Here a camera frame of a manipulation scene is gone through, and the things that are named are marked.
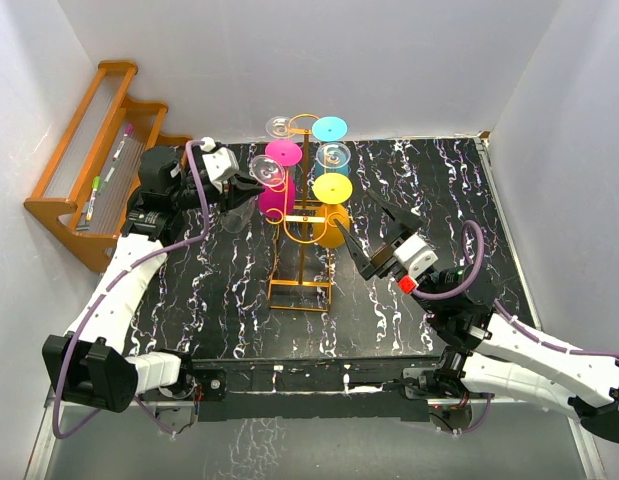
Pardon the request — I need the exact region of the magenta plastic wine glass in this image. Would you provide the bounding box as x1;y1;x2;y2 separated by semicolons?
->
258;139;304;219

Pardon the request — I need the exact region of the clear wine glass front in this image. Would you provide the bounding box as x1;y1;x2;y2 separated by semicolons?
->
221;154;288;235

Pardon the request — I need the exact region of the grey clear wine glass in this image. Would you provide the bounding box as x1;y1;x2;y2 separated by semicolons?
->
265;116;295;139

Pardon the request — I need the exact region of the orange plastic wine glass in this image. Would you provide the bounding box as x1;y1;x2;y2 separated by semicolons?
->
312;173;353;249

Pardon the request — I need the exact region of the clear flute glass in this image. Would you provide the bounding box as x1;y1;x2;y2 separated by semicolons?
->
316;142;351;169

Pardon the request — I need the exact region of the blue plastic wine glass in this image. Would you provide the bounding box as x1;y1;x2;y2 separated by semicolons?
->
312;116;351;177

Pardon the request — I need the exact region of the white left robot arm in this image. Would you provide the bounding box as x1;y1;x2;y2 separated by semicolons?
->
42;138;264;413

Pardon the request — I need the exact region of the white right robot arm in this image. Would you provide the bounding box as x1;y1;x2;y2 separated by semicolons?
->
333;194;619;444

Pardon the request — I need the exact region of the wooden stepped shelf rack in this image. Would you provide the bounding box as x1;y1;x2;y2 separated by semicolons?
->
24;60;188;273

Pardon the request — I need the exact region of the pink cap marker pen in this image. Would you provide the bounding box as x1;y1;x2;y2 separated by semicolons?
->
111;124;134;170

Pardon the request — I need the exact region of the green cap marker pen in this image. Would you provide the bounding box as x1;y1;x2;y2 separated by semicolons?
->
85;176;101;223

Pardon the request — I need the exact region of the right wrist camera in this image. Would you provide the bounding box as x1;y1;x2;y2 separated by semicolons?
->
393;234;438;293

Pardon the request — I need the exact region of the gold wire glass rack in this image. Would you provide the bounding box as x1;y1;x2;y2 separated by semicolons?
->
263;113;336;313

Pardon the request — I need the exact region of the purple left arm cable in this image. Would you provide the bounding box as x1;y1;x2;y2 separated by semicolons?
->
52;138;213;441

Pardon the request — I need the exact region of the aluminium frame rail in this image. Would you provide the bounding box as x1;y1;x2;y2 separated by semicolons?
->
26;392;607;479

